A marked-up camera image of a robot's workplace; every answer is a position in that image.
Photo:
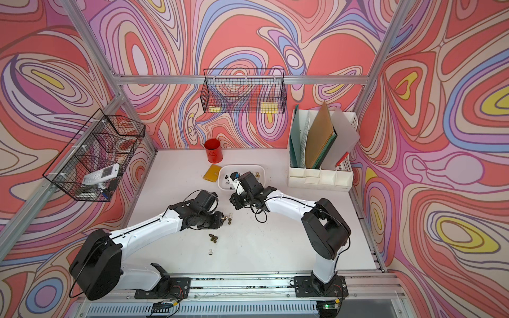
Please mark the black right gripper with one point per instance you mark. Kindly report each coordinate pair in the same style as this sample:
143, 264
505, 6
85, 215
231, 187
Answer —
236, 203

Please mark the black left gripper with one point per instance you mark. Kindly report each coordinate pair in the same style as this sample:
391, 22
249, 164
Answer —
219, 221

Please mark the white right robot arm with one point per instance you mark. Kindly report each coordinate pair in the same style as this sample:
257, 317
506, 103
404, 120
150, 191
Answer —
327, 231

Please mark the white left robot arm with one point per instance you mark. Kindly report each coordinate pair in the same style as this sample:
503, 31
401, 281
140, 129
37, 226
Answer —
101, 266

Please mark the white storage box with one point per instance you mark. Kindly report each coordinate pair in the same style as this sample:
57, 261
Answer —
241, 169

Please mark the yellow sponge pad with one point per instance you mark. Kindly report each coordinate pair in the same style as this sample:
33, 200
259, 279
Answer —
213, 173

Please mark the red metal cup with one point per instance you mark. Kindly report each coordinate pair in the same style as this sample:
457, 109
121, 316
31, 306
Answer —
213, 151

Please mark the green folder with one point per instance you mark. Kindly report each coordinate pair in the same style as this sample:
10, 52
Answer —
328, 151

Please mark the white file organizer rack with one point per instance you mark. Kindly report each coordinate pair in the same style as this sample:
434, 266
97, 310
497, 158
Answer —
339, 179

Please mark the brown cardboard folder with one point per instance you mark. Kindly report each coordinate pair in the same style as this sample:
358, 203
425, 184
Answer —
320, 138

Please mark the white remote control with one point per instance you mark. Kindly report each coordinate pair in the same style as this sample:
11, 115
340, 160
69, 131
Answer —
101, 176

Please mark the grey plastic sheet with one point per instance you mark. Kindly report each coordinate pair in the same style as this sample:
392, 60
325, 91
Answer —
345, 125

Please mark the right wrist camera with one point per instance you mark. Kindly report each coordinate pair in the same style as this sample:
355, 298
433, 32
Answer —
234, 177

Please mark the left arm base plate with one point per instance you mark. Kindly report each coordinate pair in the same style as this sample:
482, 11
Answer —
167, 288

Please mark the black wire basket back wall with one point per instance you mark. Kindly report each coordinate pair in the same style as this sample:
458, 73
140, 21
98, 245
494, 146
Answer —
244, 90

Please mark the black wire basket wall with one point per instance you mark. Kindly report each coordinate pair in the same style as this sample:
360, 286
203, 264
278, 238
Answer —
102, 141
244, 90

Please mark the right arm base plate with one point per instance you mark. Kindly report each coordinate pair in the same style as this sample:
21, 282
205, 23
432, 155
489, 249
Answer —
312, 287

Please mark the black wire basket left wall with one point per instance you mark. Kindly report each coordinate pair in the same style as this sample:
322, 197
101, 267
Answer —
102, 141

